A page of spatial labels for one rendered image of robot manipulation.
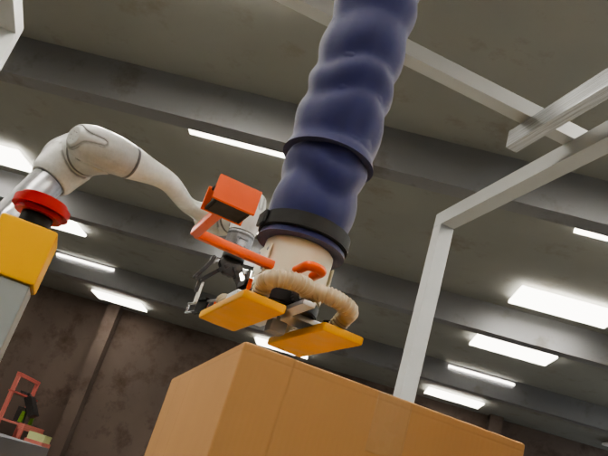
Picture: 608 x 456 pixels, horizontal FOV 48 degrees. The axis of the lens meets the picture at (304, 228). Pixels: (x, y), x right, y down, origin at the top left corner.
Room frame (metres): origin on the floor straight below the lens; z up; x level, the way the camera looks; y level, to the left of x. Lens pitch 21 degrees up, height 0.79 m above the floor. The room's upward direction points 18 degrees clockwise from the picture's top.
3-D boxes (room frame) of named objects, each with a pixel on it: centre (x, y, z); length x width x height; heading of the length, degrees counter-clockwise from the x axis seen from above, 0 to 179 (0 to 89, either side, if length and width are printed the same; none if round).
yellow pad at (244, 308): (1.55, 0.08, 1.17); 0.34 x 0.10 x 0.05; 18
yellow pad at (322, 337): (1.61, -0.10, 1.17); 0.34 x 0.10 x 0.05; 18
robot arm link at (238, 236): (2.14, 0.19, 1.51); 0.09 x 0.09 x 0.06
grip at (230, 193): (1.21, 0.15, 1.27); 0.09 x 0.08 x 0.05; 108
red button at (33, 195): (0.82, 0.32, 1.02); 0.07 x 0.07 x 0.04
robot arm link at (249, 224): (2.15, 0.20, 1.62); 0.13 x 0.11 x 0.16; 43
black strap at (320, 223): (1.58, 0.00, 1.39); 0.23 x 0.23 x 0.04
